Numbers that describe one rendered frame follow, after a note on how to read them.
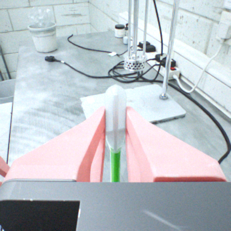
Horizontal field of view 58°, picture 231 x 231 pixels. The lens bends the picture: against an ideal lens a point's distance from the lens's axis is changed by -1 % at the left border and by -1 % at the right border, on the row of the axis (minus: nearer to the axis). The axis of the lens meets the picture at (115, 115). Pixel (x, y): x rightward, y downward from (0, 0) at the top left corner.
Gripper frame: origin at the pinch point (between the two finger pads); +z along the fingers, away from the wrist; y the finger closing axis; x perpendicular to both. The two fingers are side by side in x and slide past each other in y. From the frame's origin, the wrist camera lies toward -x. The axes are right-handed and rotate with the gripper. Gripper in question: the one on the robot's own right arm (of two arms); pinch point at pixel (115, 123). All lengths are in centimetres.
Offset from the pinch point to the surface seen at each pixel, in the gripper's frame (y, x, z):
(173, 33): -16, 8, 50
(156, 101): -13, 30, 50
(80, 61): 17, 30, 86
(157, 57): -17, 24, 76
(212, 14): -31, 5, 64
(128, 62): -3.4, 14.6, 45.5
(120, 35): -3, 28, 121
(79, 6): 40, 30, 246
